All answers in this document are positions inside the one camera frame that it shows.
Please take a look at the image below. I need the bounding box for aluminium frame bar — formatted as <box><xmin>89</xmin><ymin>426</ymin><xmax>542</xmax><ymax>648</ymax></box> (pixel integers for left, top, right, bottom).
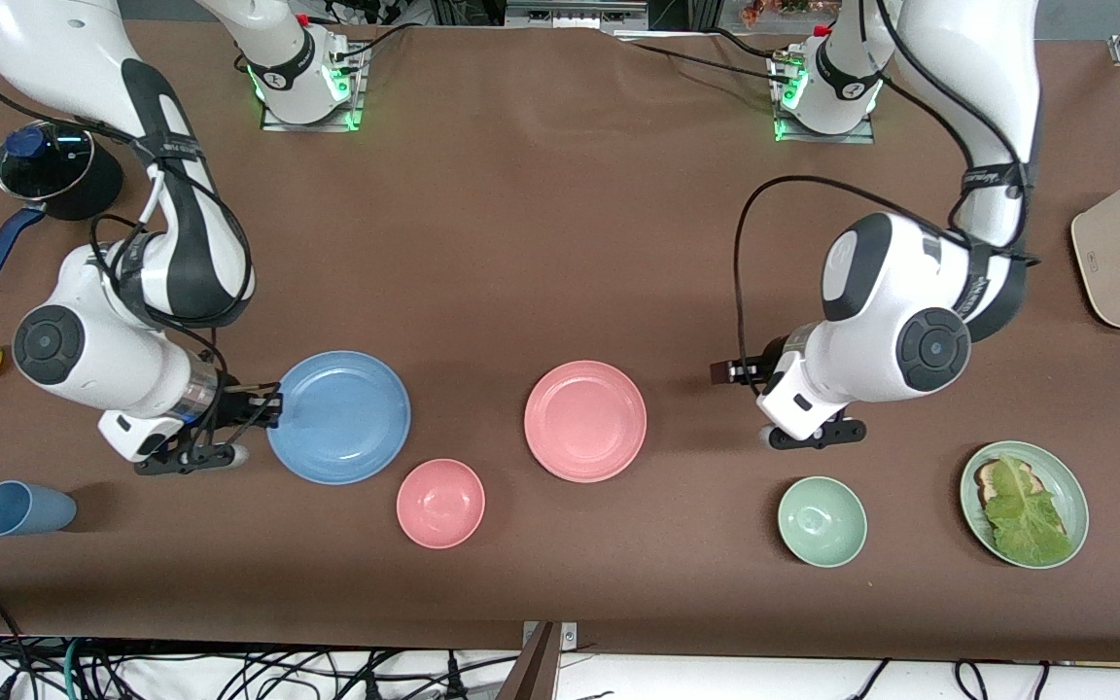
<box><xmin>505</xmin><ymin>0</ymin><xmax>650</xmax><ymax>30</ymax></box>

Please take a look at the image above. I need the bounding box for toasted bread slice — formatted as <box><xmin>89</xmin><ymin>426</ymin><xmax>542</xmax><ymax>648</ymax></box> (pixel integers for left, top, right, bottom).
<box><xmin>974</xmin><ymin>459</ymin><xmax>1037</xmax><ymax>507</ymax></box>

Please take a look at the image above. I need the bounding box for black saucepan blue handle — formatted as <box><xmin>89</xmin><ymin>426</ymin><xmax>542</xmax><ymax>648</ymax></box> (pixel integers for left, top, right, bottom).
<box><xmin>0</xmin><ymin>122</ymin><xmax>124</xmax><ymax>289</ymax></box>

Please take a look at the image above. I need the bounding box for glass lid blue knob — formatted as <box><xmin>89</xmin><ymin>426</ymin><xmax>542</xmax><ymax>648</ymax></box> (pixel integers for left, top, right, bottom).
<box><xmin>0</xmin><ymin>122</ymin><xmax>95</xmax><ymax>202</ymax></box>

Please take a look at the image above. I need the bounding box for green plate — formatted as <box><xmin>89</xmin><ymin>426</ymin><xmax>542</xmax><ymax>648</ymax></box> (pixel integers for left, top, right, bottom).
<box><xmin>960</xmin><ymin>440</ymin><xmax>1090</xmax><ymax>570</ymax></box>

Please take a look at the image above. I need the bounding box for small pink bowl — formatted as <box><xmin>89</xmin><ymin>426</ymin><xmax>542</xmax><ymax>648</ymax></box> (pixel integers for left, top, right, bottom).
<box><xmin>396</xmin><ymin>458</ymin><xmax>486</xmax><ymax>550</ymax></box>

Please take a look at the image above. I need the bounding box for green cable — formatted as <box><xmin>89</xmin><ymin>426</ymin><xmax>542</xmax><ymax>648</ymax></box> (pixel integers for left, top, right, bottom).
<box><xmin>60</xmin><ymin>637</ymin><xmax>87</xmax><ymax>700</ymax></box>

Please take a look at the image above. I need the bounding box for pink plate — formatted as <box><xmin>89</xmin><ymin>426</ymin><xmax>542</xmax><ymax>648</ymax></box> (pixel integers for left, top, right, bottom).
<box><xmin>524</xmin><ymin>360</ymin><xmax>648</xmax><ymax>483</ymax></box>

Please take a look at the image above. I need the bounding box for small green bowl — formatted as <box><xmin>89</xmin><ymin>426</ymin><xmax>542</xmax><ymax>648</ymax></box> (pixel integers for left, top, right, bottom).
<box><xmin>778</xmin><ymin>475</ymin><xmax>868</xmax><ymax>568</ymax></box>

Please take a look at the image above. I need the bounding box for grey table edge bracket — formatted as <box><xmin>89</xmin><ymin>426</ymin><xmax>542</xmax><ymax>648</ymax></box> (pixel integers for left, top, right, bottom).
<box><xmin>519</xmin><ymin>620</ymin><xmax>580</xmax><ymax>700</ymax></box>

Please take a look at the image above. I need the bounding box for green lettuce leaf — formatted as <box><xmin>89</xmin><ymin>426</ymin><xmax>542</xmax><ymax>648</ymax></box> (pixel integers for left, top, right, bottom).
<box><xmin>983</xmin><ymin>453</ymin><xmax>1074</xmax><ymax>567</ymax></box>

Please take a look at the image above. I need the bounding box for black base cable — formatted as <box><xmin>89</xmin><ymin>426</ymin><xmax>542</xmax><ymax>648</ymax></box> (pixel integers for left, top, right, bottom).
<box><xmin>332</xmin><ymin>21</ymin><xmax>427</xmax><ymax>71</ymax></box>
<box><xmin>613</xmin><ymin>27</ymin><xmax>794</xmax><ymax>87</ymax></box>

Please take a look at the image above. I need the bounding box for blue cup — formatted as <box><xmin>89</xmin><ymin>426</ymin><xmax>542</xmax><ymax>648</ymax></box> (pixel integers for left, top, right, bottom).
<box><xmin>0</xmin><ymin>480</ymin><xmax>78</xmax><ymax>538</ymax></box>

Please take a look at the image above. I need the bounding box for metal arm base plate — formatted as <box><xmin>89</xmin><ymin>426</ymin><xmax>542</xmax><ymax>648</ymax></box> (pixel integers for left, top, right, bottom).
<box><xmin>259</xmin><ymin>39</ymin><xmax>367</xmax><ymax>132</ymax></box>
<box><xmin>772</xmin><ymin>49</ymin><xmax>877</xmax><ymax>145</ymax></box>

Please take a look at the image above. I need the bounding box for blue plate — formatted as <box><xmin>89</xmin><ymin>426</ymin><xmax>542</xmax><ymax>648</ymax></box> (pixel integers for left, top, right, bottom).
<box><xmin>266</xmin><ymin>350</ymin><xmax>412</xmax><ymax>485</ymax></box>

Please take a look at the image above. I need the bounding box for orange flower decoration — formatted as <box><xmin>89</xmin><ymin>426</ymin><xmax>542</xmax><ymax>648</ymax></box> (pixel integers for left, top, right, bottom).
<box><xmin>740</xmin><ymin>0</ymin><xmax>843</xmax><ymax>26</ymax></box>

